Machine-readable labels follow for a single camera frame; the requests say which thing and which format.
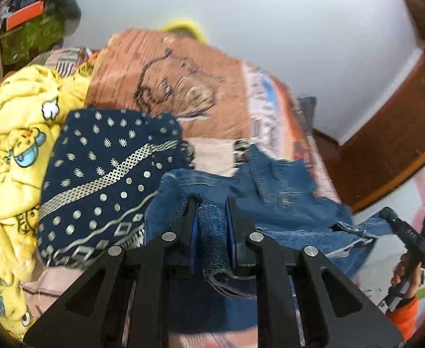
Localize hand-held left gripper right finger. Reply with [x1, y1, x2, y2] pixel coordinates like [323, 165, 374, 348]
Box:
[226, 197, 404, 348]

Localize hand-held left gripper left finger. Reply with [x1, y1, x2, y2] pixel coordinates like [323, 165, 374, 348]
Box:
[23, 194, 202, 348]

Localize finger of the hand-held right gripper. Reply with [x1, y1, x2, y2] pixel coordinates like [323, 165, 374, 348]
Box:
[379, 206, 422, 247]

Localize blue denim jeans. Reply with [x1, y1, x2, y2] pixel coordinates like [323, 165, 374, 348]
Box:
[145, 141, 395, 334]

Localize person's right hand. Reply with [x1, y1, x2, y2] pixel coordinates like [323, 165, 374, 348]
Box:
[391, 253, 422, 300]

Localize navy patterned cloth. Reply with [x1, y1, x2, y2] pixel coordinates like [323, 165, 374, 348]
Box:
[36, 104, 195, 271]

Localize bed with printed sheet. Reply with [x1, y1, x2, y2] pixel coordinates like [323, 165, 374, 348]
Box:
[17, 45, 344, 348]

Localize brown bear print blanket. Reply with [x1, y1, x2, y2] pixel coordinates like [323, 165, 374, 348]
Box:
[85, 27, 253, 142]

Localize yellow cartoon print blanket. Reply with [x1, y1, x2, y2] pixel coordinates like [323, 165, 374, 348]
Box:
[0, 64, 91, 341]

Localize green cloth covered table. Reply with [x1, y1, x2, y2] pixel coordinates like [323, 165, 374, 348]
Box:
[0, 16, 68, 66]

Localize grey cushion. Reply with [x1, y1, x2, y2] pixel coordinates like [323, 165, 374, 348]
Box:
[40, 0, 82, 37]

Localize orange box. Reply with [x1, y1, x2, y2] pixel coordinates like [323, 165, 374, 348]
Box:
[6, 1, 45, 30]

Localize yellow ring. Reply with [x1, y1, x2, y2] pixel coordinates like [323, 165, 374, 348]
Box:
[160, 20, 209, 44]

